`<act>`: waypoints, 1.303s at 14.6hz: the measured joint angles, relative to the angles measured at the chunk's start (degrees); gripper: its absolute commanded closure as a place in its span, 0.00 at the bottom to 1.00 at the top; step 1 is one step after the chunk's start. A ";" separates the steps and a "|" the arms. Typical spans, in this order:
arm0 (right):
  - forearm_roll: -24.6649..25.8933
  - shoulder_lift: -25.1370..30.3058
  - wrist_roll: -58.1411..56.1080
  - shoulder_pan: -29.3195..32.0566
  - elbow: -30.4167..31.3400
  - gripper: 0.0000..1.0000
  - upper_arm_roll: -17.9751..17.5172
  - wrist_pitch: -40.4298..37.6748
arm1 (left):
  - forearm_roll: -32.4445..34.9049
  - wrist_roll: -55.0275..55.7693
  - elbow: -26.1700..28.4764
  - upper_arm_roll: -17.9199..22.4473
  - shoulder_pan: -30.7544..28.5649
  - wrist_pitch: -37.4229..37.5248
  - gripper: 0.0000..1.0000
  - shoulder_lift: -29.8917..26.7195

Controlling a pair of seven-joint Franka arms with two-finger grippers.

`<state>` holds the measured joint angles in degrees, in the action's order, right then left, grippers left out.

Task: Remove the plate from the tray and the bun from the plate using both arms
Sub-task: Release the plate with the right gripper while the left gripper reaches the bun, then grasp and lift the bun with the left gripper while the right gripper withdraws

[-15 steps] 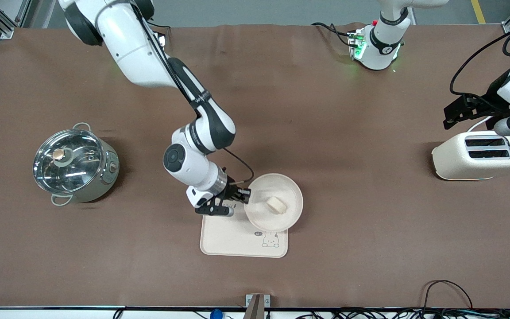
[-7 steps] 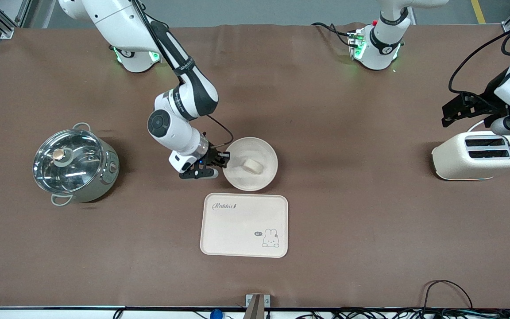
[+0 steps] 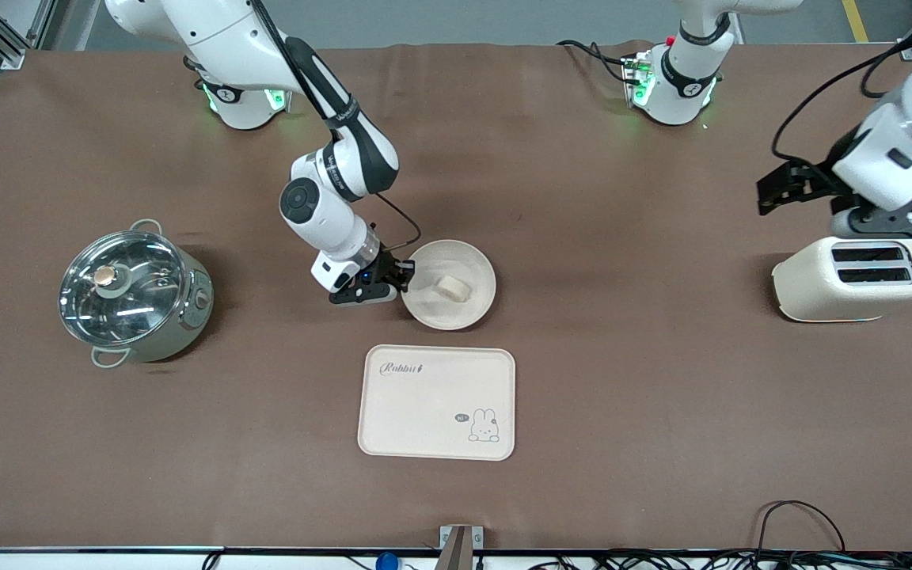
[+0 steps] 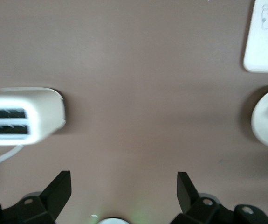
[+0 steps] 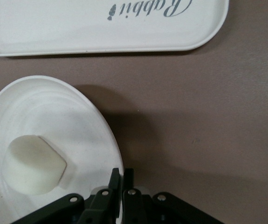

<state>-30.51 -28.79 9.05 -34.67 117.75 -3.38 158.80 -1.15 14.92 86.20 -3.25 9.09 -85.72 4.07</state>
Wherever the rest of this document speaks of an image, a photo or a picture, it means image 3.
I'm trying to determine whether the cream two-slot toaster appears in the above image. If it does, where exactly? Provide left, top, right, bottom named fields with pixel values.
left=771, top=235, right=912, bottom=324

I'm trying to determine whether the beige round plate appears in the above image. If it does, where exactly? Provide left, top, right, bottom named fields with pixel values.
left=401, top=239, right=497, bottom=332

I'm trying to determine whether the beige rabbit print tray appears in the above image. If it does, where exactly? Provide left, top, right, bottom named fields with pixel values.
left=358, top=345, right=517, bottom=462

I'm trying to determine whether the grey electric cooking pot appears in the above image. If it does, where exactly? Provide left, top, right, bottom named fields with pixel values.
left=60, top=218, right=215, bottom=370

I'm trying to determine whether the glass pot lid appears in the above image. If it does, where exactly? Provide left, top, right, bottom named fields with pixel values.
left=58, top=230, right=187, bottom=348

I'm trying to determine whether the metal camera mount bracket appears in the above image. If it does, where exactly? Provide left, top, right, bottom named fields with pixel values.
left=439, top=525, right=485, bottom=570

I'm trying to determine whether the black looped cable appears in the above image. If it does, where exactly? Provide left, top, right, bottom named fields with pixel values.
left=755, top=500, right=846, bottom=555

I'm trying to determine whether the black base cable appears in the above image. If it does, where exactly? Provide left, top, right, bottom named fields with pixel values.
left=557, top=39, right=633, bottom=85

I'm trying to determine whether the black cable bundle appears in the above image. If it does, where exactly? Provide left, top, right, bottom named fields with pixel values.
left=527, top=549, right=912, bottom=570

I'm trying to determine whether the brown table mat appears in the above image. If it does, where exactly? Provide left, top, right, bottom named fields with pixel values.
left=0, top=41, right=912, bottom=553

